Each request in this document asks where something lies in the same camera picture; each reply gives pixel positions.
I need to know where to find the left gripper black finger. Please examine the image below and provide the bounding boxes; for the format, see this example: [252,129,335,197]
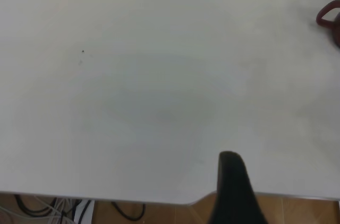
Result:
[208,151,269,224]

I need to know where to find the red ceramic mug with coffee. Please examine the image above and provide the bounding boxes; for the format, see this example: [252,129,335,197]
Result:
[316,0,340,48]

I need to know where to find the white table leg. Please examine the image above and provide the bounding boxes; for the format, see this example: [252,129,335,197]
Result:
[73,199,96,222]

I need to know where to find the black cable under table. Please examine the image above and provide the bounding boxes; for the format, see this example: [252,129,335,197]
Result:
[110,202,146,221]

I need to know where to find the grey cable bundle on floor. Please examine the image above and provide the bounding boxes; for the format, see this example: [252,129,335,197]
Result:
[0,197,71,224]

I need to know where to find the black looped cable on floor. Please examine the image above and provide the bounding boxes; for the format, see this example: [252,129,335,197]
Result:
[13,194,58,216]

